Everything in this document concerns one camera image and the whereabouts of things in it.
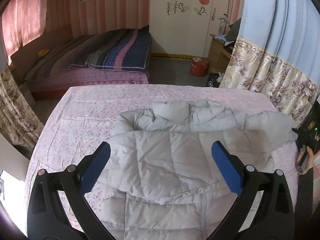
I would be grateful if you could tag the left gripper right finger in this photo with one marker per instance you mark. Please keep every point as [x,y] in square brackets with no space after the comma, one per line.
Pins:
[274,218]

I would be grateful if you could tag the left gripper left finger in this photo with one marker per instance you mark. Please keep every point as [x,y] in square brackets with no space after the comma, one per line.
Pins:
[46,218]

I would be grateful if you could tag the light grey down jacket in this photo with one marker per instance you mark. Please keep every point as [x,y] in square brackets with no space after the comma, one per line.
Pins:
[161,181]

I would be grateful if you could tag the right forearm dark sleeve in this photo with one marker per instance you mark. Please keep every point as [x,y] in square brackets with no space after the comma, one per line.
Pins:
[303,209]

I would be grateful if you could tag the right hand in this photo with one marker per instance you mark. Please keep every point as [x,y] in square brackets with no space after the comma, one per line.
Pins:
[309,162]

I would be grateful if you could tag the blue floral room curtain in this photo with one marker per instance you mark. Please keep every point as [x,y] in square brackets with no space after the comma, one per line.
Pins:
[276,53]

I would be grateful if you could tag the wooden side desk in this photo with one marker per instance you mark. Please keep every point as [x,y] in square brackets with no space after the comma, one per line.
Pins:
[219,55]

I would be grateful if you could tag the red bucket on floor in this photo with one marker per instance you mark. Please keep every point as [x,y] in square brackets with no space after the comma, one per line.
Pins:
[199,66]

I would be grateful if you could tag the brown headboard sofa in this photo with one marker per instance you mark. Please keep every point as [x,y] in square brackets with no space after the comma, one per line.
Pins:
[27,56]

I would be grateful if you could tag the yellow toy on bed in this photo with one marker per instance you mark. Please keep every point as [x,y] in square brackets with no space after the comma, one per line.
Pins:
[43,52]

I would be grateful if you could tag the white wardrobe with decals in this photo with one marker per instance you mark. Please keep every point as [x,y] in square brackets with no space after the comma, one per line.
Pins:
[184,27]

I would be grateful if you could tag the striped dark blanket bed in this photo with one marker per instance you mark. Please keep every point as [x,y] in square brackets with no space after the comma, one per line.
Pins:
[115,57]

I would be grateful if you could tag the pink window curtain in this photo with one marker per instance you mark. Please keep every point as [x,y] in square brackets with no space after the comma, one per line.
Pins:
[22,22]

